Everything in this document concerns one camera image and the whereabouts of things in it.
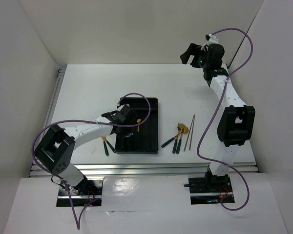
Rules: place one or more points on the gold fork group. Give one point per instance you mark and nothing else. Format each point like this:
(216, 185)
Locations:
(179, 143)
(176, 139)

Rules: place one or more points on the aluminium front rail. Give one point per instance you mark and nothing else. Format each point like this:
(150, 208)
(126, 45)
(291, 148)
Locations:
(142, 169)

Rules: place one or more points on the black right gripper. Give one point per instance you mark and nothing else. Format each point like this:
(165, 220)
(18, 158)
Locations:
(193, 49)

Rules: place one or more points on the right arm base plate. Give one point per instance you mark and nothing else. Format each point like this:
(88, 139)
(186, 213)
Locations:
(203, 193)

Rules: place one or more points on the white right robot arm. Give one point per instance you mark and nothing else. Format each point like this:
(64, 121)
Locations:
(236, 123)

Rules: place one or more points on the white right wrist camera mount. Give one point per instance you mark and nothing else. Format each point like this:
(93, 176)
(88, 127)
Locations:
(210, 39)

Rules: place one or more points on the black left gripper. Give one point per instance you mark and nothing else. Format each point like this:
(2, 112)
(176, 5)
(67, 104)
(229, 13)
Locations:
(127, 134)

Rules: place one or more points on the aluminium left rail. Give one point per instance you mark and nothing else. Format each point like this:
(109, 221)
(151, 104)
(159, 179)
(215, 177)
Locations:
(56, 91)

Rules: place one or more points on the gold knife green handle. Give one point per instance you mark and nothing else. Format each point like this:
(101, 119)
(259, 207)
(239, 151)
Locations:
(105, 146)
(110, 146)

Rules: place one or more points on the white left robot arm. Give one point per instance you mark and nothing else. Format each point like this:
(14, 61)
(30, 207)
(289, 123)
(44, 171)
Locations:
(56, 148)

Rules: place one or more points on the aluminium rail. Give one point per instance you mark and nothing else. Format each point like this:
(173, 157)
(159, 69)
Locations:
(142, 169)
(56, 91)

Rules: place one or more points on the gold fork green handle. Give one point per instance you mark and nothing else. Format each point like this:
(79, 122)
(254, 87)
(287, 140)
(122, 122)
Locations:
(138, 132)

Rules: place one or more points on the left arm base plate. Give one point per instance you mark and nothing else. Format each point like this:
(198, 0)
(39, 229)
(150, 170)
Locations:
(91, 193)

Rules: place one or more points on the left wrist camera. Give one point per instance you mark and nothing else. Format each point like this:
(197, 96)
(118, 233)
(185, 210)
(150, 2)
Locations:
(123, 109)

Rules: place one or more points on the black cutlery tray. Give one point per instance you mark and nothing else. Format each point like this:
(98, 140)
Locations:
(149, 140)

